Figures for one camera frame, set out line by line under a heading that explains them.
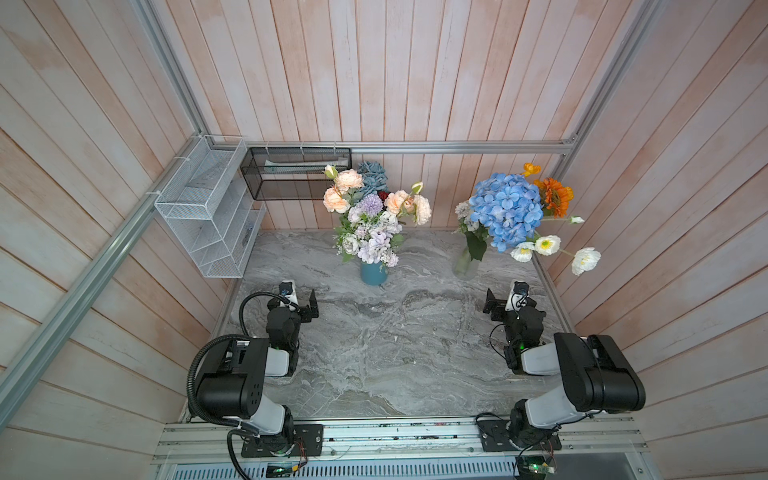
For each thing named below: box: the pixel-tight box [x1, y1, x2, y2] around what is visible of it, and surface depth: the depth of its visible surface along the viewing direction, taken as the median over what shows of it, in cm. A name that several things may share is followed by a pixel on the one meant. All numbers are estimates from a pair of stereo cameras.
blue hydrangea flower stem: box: [468, 172, 543, 253], surface depth 66 cm
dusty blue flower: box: [358, 160, 388, 196], surface depth 83 cm
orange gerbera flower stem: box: [534, 177, 574, 219], surface depth 75 cm
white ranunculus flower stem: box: [510, 215, 602, 277], surface depth 63 cm
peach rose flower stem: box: [384, 181, 432, 226], surface depth 74 cm
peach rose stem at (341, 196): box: [322, 164, 364, 214], surface depth 75 cm
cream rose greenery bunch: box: [332, 194, 404, 268], surface depth 77 cm
